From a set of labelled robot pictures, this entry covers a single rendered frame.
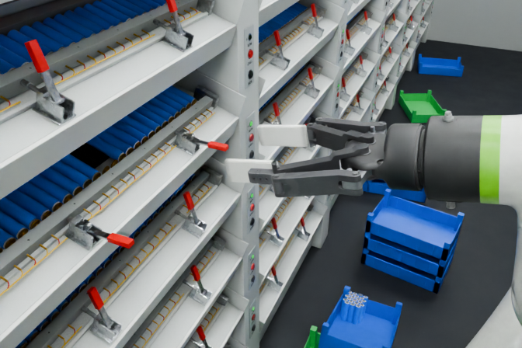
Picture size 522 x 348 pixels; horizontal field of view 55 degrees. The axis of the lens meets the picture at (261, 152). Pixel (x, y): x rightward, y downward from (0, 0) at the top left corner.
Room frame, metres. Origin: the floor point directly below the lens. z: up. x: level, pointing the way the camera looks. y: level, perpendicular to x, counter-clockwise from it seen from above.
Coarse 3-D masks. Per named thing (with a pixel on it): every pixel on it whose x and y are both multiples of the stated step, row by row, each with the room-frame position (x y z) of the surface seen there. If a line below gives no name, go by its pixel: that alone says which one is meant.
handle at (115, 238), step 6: (90, 228) 0.52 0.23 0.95; (90, 234) 0.51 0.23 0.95; (96, 234) 0.51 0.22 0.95; (102, 234) 0.51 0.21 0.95; (108, 234) 0.51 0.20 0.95; (114, 234) 0.51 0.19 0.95; (108, 240) 0.50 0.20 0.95; (114, 240) 0.49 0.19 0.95; (120, 240) 0.49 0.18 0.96; (126, 240) 0.49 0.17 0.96; (132, 240) 0.49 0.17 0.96; (126, 246) 0.49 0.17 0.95
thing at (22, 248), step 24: (192, 120) 0.83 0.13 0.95; (144, 144) 0.71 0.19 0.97; (168, 144) 0.75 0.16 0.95; (120, 168) 0.65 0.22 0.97; (96, 192) 0.59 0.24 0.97; (120, 192) 0.61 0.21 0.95; (48, 216) 0.52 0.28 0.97; (72, 216) 0.54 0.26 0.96; (24, 240) 0.48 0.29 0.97; (0, 264) 0.44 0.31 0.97
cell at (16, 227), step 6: (0, 216) 0.51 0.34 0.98; (6, 216) 0.51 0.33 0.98; (0, 222) 0.50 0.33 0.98; (6, 222) 0.50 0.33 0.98; (12, 222) 0.50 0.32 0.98; (18, 222) 0.51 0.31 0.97; (6, 228) 0.50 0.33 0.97; (12, 228) 0.50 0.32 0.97; (18, 228) 0.50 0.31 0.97; (12, 234) 0.49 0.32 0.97; (18, 234) 0.49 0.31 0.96
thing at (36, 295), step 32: (224, 96) 0.91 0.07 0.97; (192, 128) 0.82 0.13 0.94; (224, 128) 0.85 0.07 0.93; (160, 160) 0.72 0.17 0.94; (192, 160) 0.74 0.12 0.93; (128, 192) 0.63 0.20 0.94; (160, 192) 0.65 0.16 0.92; (96, 224) 0.55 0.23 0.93; (128, 224) 0.57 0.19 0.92; (64, 256) 0.49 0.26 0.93; (96, 256) 0.51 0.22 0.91; (0, 288) 0.42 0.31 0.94; (32, 288) 0.43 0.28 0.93; (64, 288) 0.46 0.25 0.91; (0, 320) 0.39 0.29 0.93; (32, 320) 0.41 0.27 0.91
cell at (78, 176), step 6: (60, 162) 0.63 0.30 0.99; (54, 168) 0.62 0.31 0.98; (60, 168) 0.62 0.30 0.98; (66, 168) 0.62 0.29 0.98; (72, 168) 0.63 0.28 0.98; (66, 174) 0.62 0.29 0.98; (72, 174) 0.61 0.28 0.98; (78, 174) 0.62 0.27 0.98; (72, 180) 0.61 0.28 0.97; (78, 180) 0.61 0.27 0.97; (84, 180) 0.61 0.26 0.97
